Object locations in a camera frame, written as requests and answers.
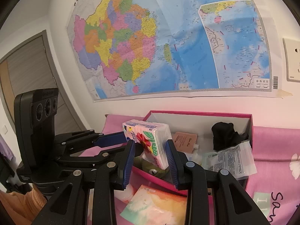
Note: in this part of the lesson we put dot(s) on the white wall socket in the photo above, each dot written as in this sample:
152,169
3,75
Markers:
293,61

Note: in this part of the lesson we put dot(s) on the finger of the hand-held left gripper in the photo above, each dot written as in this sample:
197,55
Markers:
112,138
103,156

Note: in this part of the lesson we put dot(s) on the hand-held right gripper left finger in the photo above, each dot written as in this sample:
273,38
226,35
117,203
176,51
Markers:
127,163

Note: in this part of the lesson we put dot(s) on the person's left forearm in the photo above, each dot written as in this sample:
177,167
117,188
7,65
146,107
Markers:
18,206

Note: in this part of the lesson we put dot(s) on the colourful wall map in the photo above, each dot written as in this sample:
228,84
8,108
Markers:
175,39

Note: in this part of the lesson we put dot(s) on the white wall switch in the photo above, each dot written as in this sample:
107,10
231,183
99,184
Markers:
4,129

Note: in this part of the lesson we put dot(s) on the black sock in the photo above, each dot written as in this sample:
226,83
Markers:
225,133

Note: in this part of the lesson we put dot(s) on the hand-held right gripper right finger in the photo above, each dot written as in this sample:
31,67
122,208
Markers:
172,163

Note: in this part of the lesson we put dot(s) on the floral tissue pack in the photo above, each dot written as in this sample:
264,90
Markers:
150,136

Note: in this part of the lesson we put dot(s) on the green plush toy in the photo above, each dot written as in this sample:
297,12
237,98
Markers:
145,165

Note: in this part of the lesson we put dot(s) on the purple cloth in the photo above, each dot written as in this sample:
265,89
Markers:
5,148

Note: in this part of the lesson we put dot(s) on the pastel tissue pack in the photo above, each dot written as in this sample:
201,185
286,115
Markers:
154,206

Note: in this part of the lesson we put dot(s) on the clear plastic package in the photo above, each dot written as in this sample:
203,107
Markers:
229,161

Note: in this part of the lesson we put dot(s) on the pink sachet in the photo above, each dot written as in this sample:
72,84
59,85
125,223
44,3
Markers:
185,140

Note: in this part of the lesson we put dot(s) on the pink cardboard box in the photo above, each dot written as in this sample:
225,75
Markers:
154,180

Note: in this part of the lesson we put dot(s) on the pink flowered bedsheet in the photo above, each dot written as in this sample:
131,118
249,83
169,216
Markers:
276,145

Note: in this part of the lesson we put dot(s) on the grey door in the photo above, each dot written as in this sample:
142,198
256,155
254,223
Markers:
30,75

